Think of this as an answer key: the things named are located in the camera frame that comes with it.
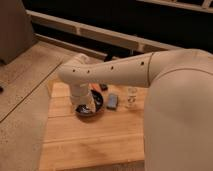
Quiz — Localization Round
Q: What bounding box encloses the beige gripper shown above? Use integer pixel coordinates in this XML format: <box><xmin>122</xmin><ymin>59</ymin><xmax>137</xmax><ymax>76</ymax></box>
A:
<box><xmin>69</xmin><ymin>84</ymin><xmax>91</xmax><ymax>111</ymax></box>

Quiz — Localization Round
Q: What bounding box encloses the clear plastic bottle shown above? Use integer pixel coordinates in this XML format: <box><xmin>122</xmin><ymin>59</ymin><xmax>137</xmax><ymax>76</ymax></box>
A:
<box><xmin>127</xmin><ymin>87</ymin><xmax>137</xmax><ymax>108</ymax></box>

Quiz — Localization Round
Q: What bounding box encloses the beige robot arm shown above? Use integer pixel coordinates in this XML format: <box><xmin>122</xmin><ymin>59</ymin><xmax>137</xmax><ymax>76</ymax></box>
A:
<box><xmin>59</xmin><ymin>49</ymin><xmax>213</xmax><ymax>171</ymax></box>

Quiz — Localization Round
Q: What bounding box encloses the black bowl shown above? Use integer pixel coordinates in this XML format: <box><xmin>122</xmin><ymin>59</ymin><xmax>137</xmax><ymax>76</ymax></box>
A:
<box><xmin>75</xmin><ymin>90</ymin><xmax>104</xmax><ymax>117</ymax></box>

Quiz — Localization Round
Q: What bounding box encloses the light wooden table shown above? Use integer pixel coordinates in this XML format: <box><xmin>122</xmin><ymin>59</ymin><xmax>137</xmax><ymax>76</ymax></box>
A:
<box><xmin>39</xmin><ymin>80</ymin><xmax>147</xmax><ymax>171</ymax></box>

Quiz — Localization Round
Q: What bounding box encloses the beige cabinet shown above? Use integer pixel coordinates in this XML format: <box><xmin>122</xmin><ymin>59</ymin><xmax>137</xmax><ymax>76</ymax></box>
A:
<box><xmin>0</xmin><ymin>0</ymin><xmax>37</xmax><ymax>64</ymax></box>

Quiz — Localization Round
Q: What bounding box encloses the white wooden shelf rail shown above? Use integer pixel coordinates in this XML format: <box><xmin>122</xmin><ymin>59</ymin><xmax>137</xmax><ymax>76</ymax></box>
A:
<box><xmin>27</xmin><ymin>10</ymin><xmax>178</xmax><ymax>53</ymax></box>

